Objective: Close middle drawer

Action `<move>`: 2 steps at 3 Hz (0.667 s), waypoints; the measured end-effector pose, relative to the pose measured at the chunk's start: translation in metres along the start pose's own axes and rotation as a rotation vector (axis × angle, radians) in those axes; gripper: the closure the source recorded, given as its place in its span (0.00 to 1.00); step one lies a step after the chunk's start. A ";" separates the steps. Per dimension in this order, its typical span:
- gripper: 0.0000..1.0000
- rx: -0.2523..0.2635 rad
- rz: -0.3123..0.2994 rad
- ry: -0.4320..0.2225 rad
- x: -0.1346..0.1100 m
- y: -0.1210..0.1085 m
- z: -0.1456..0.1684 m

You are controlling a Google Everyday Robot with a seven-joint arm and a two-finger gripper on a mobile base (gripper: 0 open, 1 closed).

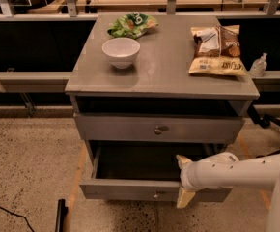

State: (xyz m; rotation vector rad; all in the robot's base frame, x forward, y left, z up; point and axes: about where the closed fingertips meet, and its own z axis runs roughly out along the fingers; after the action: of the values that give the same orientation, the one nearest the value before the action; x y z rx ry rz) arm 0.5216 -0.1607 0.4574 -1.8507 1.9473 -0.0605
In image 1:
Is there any clear sanitizer pump bottle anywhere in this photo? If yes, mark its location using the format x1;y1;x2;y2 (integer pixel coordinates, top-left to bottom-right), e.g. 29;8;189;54
249;53;267;77

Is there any black office chair base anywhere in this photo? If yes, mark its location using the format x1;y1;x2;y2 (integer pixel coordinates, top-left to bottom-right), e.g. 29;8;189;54
246;103;280;158

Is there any grey wooden drawer cabinet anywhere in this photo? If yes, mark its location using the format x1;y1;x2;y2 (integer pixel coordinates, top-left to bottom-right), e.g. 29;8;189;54
64;14;261;166

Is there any green chip bag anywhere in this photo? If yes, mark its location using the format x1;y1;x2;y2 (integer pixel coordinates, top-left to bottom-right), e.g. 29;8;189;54
107;12;158;40

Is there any black bar on floor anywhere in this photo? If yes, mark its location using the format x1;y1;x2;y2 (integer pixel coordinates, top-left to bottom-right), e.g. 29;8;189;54
55;199;68;232

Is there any black floor cable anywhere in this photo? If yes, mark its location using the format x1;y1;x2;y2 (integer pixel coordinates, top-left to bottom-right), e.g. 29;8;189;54
0;185;37;232

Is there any brown yellow chip bag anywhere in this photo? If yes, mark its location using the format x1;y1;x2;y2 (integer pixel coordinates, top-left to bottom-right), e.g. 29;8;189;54
189;25;246;76

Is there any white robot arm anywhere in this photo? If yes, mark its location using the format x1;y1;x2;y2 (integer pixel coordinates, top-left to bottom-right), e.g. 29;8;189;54
176;152;280;232

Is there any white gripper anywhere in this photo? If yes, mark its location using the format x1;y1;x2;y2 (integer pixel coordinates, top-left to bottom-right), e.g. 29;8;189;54
176;155;199;209

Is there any grey top drawer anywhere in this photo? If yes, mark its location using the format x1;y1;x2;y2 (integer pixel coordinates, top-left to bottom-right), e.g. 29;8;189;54
74;114;243;144

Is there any white ceramic bowl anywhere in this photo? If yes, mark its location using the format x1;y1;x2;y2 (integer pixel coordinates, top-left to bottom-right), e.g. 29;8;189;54
102;38;140;69

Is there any grey drawer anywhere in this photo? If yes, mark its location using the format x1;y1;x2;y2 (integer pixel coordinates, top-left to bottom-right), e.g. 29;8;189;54
74;114;243;144
80;141;225;202

